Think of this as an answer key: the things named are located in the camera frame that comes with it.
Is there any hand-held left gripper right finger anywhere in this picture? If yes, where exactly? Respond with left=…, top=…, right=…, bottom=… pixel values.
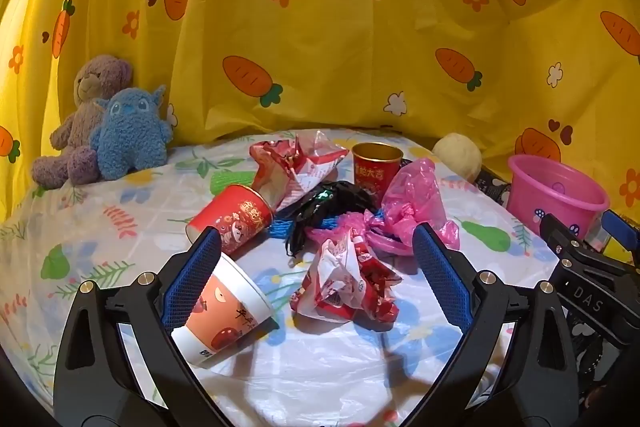
left=400, top=223, right=586, bottom=427

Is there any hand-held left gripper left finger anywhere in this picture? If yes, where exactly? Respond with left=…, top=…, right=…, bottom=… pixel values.
left=52, top=227, right=231, bottom=427

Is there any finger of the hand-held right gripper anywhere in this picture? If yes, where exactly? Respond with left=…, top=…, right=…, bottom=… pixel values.
left=539, top=213, right=618, bottom=280
left=601, top=208, right=640, bottom=260

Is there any pink plastic bucket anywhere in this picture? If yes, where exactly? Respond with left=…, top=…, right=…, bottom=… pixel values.
left=506, top=154, right=612, bottom=240

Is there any white and orange paper cup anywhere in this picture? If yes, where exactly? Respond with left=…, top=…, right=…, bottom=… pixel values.
left=171, top=251, right=281, bottom=368

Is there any red paper cup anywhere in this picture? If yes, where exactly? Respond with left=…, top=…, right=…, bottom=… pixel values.
left=186, top=183, right=277, bottom=256

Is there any pink plastic bag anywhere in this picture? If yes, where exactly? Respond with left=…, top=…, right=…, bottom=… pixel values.
left=305, top=158, right=461, bottom=255

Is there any red and white wrapper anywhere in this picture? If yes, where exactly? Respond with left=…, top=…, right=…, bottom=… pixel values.
left=249, top=131, right=350, bottom=212
left=289, top=229, right=405, bottom=323

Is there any blue foam net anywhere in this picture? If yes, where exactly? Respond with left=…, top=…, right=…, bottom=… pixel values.
left=267, top=204, right=388, bottom=240

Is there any red cup with gold inside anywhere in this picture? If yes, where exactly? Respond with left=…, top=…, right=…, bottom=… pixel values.
left=351, top=142, right=405, bottom=202

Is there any black plastic bag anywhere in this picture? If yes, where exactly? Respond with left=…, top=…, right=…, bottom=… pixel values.
left=285, top=179, right=381, bottom=258

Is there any yellow tissue pack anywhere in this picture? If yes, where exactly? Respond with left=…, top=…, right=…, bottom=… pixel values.
left=585, top=219, right=636, bottom=264

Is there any white floral bed sheet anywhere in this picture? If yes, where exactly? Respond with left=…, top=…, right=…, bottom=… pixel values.
left=0, top=127, right=566, bottom=427

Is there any cream plush toy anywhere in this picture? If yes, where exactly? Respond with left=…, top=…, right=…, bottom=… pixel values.
left=431, top=132, right=483, bottom=184

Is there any blue plush monster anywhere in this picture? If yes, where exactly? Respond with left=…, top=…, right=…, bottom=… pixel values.
left=90, top=84, right=175, bottom=182

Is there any purple teddy bear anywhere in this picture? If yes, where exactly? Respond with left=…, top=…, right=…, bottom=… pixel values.
left=31, top=53, right=136, bottom=188

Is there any yellow carrot print curtain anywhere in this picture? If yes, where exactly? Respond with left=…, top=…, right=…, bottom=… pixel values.
left=0, top=0, right=640, bottom=228

